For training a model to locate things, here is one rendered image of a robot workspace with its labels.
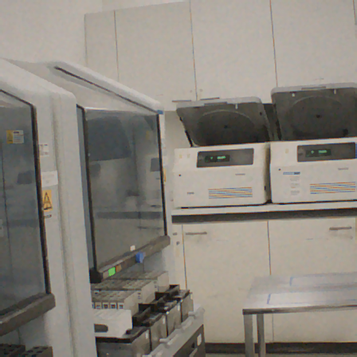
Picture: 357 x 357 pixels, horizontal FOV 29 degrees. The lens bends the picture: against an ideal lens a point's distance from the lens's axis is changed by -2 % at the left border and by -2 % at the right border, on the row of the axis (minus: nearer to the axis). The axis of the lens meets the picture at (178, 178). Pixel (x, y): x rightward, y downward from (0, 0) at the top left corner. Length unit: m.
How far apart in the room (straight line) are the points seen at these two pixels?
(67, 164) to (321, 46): 2.83
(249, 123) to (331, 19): 0.82
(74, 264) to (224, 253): 2.50
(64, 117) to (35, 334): 0.51
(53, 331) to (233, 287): 2.64
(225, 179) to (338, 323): 1.07
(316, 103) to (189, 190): 0.93
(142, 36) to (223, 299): 1.74
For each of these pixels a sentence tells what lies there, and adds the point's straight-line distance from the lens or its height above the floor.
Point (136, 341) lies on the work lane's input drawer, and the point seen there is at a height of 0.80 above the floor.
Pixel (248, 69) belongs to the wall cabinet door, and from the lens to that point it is 4.31.
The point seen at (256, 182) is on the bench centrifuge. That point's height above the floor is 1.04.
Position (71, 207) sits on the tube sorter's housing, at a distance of 1.65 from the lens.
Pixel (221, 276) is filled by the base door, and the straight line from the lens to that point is 4.12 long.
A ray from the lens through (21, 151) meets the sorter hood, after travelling 1.42.
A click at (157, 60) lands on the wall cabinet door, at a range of 4.46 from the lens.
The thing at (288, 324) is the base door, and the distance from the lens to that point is 4.12.
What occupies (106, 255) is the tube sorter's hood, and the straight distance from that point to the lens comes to 1.81.
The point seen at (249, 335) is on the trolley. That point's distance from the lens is 2.01.
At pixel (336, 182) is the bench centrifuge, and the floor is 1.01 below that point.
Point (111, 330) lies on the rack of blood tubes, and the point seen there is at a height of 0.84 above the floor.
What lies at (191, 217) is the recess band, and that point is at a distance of 4.15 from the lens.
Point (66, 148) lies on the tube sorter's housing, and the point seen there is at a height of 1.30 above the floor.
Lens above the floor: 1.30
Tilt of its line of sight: 3 degrees down
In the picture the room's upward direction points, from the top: 4 degrees counter-clockwise
